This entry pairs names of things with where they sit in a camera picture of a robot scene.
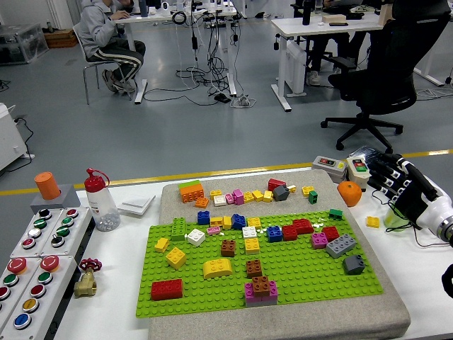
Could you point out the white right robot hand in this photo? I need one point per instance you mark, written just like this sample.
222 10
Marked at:
410 202

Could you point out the brown square toy brick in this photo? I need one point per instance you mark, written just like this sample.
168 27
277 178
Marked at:
261 285
254 268
228 248

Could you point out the yellow square toy brick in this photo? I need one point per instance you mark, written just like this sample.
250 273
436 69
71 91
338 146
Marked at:
268 195
253 222
215 194
252 246
248 197
307 190
176 258
257 195
372 222

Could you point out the dark green toy brick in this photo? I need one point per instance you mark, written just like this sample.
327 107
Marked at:
335 214

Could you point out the long grey toy brick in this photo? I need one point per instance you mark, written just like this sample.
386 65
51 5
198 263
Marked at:
340 245

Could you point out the dark grey toy brick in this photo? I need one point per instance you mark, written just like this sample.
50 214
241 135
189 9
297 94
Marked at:
354 264

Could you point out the red square toy brick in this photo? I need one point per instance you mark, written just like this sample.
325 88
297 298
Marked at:
289 232
331 233

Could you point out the small dark green brick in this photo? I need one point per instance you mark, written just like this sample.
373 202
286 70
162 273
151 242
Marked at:
313 197

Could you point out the pink square toy brick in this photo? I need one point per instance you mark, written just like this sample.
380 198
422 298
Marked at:
319 240
238 196

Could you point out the red sloped toy brick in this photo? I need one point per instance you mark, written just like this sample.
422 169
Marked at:
303 226
276 183

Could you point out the dark grey roof brick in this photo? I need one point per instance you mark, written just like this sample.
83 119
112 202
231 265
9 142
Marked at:
281 192

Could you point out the blue square toy brick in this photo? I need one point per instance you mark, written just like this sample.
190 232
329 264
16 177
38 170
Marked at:
203 217
274 233
238 221

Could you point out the long pink toy brick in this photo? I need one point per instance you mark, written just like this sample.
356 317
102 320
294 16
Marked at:
273 289

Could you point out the white square toy brick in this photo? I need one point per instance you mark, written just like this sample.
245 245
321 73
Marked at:
219 200
195 237
249 232

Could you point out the small pink toy brick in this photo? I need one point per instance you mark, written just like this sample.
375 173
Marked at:
230 198

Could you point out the narrow yellow toy brick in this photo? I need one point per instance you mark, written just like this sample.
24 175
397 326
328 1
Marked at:
226 222

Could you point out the flat yellow toy brick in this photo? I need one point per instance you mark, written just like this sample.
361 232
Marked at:
216 222

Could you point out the flat pink toy brick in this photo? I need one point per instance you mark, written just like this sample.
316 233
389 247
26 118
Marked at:
213 230

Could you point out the yellow arched toy brick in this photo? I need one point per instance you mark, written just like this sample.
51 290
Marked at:
217 268

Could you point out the small orange toy brick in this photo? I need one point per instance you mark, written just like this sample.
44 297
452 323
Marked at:
201 202

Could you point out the large orange toy brick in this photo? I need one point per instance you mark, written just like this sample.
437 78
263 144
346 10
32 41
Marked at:
191 194

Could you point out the flat light green brick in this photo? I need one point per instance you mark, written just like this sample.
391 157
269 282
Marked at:
189 184

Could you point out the green studded baseplate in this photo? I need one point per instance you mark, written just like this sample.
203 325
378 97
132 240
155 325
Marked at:
198 290

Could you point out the tall green toy brick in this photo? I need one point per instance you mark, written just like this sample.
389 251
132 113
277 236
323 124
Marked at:
178 229

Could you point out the small yellow toy brick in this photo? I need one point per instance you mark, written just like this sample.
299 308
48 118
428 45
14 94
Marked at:
161 245

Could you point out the long red toy brick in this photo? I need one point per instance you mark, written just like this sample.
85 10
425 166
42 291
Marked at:
167 289

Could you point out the translucent green cup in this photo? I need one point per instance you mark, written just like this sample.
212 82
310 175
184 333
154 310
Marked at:
391 221

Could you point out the orange fruit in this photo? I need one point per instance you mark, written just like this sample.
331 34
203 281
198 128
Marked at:
349 193

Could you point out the black device in plastic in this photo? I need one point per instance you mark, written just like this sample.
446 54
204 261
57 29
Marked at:
364 153

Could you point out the small white yellow piece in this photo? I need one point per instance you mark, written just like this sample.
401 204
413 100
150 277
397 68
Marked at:
292 188

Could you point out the white desk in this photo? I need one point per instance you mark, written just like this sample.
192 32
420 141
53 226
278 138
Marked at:
159 17
318 30
430 77

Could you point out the black office chair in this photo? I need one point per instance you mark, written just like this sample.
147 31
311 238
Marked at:
396 71

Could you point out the grey-brown foam mat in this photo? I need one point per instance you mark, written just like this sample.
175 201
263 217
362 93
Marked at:
318 318

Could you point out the seated person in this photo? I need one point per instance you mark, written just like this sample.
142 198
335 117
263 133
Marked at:
322 53
95 32

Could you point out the white computer tower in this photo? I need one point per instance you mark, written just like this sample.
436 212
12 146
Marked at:
295 71

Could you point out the black phone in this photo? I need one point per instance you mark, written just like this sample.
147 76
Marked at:
338 24

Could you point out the wooden box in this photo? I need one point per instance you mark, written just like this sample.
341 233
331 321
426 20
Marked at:
332 18

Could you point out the black power strip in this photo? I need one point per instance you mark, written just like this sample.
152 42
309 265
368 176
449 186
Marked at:
223 98

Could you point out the black bottle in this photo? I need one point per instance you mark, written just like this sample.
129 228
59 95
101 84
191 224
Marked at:
307 12

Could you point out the clear bottle red cap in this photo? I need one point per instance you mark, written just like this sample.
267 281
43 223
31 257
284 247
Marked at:
101 209

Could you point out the dark drinking bottle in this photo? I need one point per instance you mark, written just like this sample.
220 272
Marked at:
143 8

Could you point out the brass valve red handwheel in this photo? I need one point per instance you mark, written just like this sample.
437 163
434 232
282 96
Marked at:
85 285

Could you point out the grey square block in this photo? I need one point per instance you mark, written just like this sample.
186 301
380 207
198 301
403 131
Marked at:
67 202

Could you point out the four-button control box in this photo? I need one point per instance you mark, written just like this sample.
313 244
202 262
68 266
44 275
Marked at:
34 232
62 231

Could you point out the orange cylinder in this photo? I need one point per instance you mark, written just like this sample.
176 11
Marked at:
47 185

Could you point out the emergency stop control box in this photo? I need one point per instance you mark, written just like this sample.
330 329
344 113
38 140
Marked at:
10 280
38 291

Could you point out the wooden crate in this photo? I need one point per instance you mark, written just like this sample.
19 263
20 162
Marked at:
62 39

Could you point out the white cabinet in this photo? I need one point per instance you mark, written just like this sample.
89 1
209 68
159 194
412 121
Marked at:
8 138

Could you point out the transparent storage box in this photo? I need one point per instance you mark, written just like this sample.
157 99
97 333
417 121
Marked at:
21 44

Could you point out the white two-button switch box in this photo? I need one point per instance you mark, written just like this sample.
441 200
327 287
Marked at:
357 173

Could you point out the grey two-button switch box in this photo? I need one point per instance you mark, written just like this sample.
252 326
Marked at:
327 166

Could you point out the white wall switch plate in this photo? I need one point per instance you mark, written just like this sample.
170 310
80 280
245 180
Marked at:
136 205

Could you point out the metal frame chair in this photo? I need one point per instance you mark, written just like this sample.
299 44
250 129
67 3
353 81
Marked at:
102 63

